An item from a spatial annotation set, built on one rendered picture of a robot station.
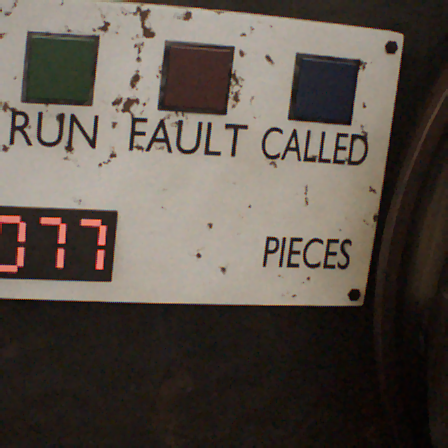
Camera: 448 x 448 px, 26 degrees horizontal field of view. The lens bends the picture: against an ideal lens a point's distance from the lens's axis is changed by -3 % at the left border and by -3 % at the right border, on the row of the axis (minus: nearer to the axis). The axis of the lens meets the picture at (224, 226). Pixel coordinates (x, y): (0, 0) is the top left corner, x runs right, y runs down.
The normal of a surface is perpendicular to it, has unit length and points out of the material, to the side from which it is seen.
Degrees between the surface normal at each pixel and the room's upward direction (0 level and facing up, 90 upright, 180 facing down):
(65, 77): 90
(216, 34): 90
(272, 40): 90
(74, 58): 90
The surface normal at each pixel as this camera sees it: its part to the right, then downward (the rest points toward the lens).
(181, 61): 0.26, 0.29
